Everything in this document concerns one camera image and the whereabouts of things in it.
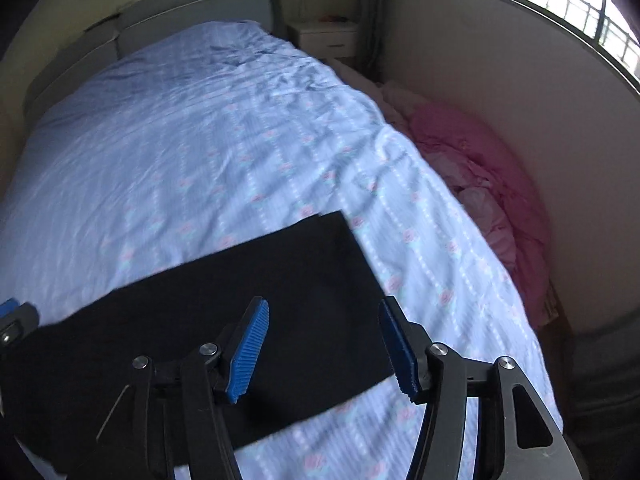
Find grey padded headboard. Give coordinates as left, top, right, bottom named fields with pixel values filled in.
left=22, top=0, right=286, bottom=116

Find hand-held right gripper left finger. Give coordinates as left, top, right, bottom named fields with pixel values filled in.
left=75, top=297, right=270, bottom=480

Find blue floral bedsheet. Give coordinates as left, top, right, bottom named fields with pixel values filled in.
left=0, top=20, right=566, bottom=480

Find grey-green curtain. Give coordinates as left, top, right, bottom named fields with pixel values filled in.
left=357, top=0, right=388, bottom=83

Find white nightstand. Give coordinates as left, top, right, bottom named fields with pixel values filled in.
left=290, top=20, right=360, bottom=58

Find pink quilt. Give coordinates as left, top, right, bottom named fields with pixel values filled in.
left=380, top=82, right=551, bottom=328

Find black pants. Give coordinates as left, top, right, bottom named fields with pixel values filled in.
left=0, top=211, right=396, bottom=478

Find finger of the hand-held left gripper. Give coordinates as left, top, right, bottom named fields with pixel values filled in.
left=0, top=299, right=40, bottom=347

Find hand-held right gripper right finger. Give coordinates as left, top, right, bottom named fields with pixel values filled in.
left=378, top=297, right=583, bottom=480

